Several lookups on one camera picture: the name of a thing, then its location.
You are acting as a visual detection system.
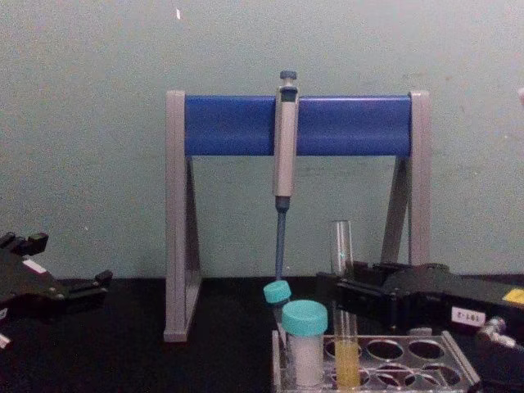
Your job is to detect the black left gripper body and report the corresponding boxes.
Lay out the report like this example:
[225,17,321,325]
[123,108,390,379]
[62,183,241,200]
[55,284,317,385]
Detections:
[0,252,70,325]

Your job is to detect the small tube with teal cap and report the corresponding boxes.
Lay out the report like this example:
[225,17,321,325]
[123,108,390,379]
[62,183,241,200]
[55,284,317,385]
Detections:
[263,280,293,329]

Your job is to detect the glass test tube yellow liquid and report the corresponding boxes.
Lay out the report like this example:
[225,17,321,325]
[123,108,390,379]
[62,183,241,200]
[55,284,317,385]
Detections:
[329,219,363,390]

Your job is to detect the grey pipette with blue tip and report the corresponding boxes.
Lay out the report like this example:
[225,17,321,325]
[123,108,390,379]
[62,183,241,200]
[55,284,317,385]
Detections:
[272,70,300,284]

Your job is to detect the grey stand with blue bar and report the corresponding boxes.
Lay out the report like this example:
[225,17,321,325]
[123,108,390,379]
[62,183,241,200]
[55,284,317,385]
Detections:
[163,89,431,343]

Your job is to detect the large white tube teal cap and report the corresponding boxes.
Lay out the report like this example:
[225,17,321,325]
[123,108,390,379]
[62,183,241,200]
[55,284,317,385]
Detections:
[280,299,329,388]

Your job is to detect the clear plastic tube rack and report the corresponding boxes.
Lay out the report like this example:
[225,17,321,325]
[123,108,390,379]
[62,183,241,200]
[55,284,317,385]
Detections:
[271,329,484,393]

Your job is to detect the small silver cable plug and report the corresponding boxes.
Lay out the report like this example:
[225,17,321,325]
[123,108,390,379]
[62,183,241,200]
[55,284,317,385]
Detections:
[476,316,524,353]

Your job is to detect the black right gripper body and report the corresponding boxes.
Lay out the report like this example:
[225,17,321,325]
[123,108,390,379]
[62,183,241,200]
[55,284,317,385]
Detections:
[383,263,524,329]

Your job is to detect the black table cloth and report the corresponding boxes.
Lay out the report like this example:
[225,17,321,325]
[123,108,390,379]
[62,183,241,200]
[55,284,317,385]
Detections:
[0,273,524,393]

